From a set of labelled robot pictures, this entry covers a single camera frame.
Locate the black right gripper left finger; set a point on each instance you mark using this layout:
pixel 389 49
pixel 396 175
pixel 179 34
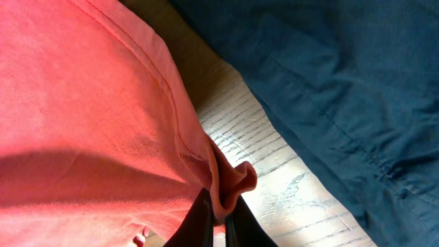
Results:
pixel 196 229

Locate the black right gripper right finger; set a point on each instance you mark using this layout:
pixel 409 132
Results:
pixel 243 230

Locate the orange soccer t-shirt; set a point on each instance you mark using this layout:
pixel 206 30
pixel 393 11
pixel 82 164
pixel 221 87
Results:
pixel 99 139

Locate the navy blue garment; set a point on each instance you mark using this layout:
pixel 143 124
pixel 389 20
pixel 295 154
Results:
pixel 352 86

